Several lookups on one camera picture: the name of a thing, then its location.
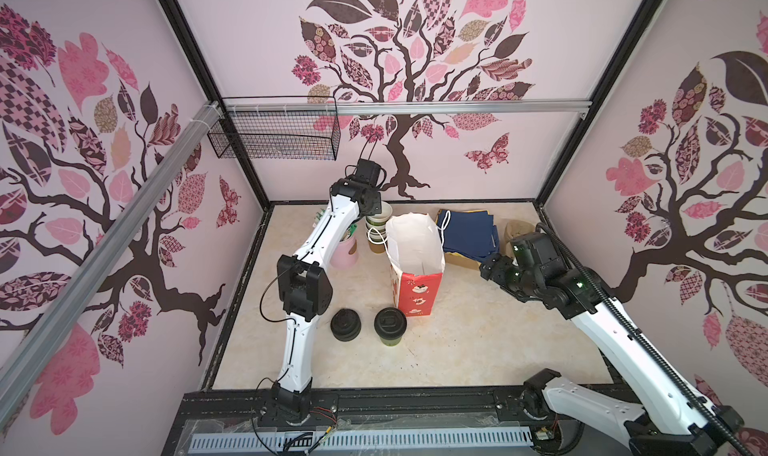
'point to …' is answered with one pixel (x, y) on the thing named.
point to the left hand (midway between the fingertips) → (367, 208)
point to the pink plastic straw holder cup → (345, 254)
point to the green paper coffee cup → (390, 342)
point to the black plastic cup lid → (390, 322)
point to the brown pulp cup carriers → (512, 229)
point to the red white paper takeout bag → (416, 258)
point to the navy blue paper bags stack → (469, 232)
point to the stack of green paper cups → (376, 229)
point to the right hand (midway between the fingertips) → (489, 268)
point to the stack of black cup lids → (345, 325)
